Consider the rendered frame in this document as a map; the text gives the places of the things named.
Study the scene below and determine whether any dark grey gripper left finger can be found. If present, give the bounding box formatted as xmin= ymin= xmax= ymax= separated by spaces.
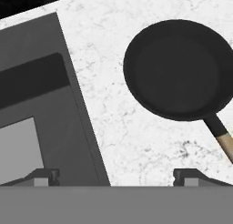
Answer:
xmin=0 ymin=168 xmax=61 ymax=188

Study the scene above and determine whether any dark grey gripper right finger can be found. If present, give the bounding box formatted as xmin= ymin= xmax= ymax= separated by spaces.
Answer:
xmin=172 ymin=168 xmax=233 ymax=188

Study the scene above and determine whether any grey steel sink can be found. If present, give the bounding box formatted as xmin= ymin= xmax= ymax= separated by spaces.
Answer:
xmin=0 ymin=11 xmax=112 ymax=188

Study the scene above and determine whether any black frying pan wooden handle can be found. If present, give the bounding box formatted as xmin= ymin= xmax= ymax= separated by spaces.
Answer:
xmin=122 ymin=18 xmax=233 ymax=164

